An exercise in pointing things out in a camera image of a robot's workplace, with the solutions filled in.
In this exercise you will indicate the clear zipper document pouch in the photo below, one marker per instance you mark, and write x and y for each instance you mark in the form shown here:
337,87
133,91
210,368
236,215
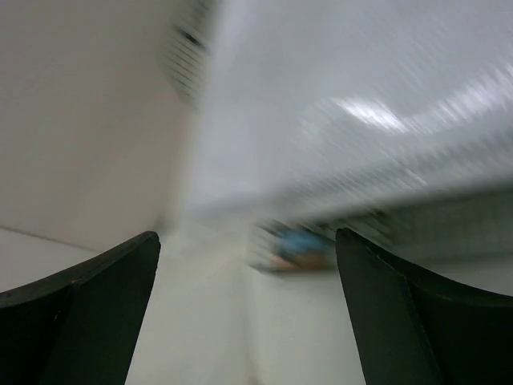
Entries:
312,107

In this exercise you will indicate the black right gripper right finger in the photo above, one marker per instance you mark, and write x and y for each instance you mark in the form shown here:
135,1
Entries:
414,326

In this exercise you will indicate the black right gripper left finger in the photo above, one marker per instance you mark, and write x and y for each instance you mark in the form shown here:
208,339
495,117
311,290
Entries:
80,325

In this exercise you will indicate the orange highlighter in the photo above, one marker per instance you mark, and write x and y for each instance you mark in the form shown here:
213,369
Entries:
310,262

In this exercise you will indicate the blue capped highlighter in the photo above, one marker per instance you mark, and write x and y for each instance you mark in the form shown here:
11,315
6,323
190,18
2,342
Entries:
295,241

